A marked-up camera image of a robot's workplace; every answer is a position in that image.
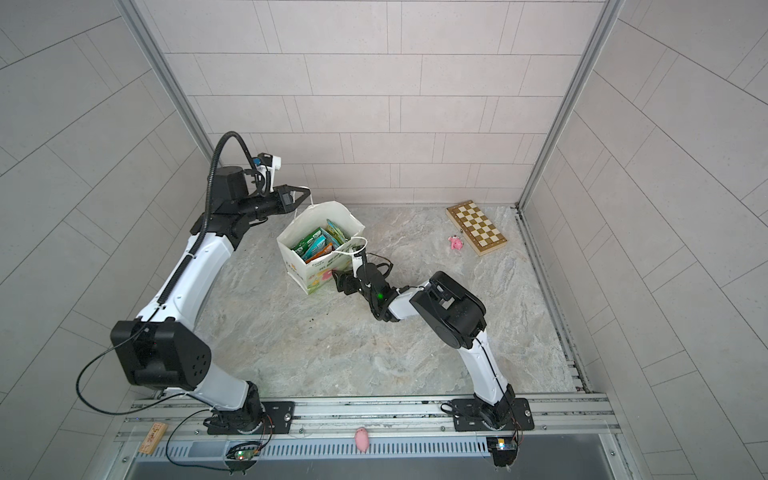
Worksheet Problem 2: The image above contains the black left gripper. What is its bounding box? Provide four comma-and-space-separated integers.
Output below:
234, 187, 311, 226

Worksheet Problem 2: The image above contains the white illustrated paper bag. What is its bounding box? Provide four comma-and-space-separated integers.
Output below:
277, 201, 365, 294

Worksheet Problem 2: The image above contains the green Fox's spring tea bag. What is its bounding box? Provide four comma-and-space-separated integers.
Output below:
293, 227, 324, 257

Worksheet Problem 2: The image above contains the teal Fox's candy bag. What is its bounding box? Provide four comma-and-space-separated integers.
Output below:
302, 233, 328, 263

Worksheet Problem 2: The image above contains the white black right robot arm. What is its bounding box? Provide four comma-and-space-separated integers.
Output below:
333, 263, 521, 431

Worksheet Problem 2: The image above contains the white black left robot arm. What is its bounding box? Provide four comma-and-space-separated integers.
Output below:
110, 166, 311, 435

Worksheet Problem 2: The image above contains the orange snack bag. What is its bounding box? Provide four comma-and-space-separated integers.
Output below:
307, 244, 335, 264

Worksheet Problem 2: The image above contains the green blue snack bag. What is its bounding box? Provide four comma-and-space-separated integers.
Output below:
326, 219, 349, 245

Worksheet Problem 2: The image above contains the pink pig toy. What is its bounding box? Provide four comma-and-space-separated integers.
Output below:
449, 236, 464, 251

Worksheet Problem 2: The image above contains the wooden folding chess board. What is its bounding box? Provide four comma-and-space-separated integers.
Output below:
446, 200, 507, 256

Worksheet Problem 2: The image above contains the left circuit board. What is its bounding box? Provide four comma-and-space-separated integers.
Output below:
225, 441, 263, 462

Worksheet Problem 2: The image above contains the circuit board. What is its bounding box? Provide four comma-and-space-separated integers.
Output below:
486, 437, 519, 467
225, 441, 263, 462

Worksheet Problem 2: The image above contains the right circuit board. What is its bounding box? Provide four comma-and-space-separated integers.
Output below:
486, 437, 519, 467

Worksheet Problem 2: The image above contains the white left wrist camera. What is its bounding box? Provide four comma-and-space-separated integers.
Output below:
250, 152, 282, 195

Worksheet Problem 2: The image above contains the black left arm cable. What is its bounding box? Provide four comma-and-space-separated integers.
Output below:
74, 130, 265, 416

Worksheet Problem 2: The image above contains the pink eraser on rail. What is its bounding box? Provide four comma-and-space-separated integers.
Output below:
354, 427, 370, 453

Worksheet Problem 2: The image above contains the aluminium corner post left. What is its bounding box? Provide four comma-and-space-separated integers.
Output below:
115, 0, 213, 160

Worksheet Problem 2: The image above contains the aluminium corner post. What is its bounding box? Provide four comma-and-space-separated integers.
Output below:
517, 0, 624, 211
115, 0, 213, 160

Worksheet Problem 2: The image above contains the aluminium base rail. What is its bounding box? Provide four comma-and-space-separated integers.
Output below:
114, 393, 621, 463

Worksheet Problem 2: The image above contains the wooden block on rail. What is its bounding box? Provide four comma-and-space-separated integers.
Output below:
137, 422, 168, 455

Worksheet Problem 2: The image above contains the aluminium corner post right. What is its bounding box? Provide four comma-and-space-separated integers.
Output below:
517, 0, 624, 211

